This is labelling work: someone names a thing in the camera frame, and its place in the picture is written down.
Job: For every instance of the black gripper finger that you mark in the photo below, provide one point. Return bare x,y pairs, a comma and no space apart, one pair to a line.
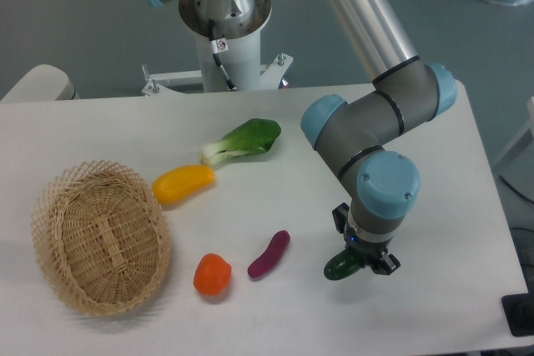
340,216
386,264

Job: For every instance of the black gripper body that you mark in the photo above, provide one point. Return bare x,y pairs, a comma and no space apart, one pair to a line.
370,244

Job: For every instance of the green cucumber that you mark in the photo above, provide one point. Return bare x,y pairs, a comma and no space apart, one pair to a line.
344,264

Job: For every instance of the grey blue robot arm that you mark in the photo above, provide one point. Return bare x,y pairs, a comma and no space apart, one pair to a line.
349,137

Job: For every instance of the woven wicker basket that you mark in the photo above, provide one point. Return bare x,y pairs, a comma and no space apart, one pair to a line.
101,238

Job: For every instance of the purple sweet potato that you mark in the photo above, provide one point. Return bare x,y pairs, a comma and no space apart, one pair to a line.
271,256

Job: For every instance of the green bok choy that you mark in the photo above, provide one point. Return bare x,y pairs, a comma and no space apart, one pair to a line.
256,136

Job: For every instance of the black device at edge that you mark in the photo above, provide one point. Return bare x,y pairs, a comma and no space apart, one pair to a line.
518,309

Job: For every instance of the orange bell pepper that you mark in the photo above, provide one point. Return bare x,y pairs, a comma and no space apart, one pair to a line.
212,275

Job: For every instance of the yellow bell pepper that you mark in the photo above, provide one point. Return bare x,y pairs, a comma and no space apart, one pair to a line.
179,183

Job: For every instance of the white chair armrest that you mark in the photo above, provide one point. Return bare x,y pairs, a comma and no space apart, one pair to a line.
43,83

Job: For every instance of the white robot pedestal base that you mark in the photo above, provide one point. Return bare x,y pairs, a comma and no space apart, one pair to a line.
227,34

